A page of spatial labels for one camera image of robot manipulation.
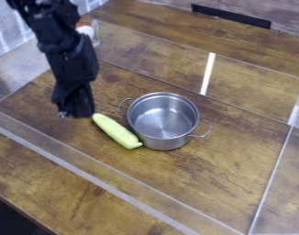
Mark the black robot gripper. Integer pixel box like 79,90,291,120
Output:
7,0,99,118

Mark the small stainless steel pot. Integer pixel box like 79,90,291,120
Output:
118,92,213,151

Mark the white red toy mushroom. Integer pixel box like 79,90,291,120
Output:
76,22,95,39

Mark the black bar on table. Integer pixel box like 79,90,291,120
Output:
191,4,273,29

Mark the clear acrylic enclosure wall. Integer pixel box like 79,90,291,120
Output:
0,23,299,235

